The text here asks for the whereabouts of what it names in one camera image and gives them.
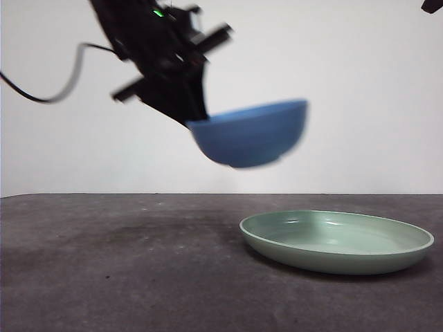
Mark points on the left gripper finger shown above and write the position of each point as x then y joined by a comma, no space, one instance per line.
166,97
195,90

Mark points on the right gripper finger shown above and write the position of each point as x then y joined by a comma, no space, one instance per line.
434,5

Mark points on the blue ribbed bowl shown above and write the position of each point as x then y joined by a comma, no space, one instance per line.
249,138

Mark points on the green round plate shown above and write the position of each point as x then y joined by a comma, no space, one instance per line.
332,257

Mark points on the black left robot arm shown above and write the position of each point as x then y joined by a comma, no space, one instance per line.
128,24

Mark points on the dark grey table mat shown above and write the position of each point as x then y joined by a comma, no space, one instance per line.
138,283

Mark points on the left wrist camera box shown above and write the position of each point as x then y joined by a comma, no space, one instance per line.
183,24

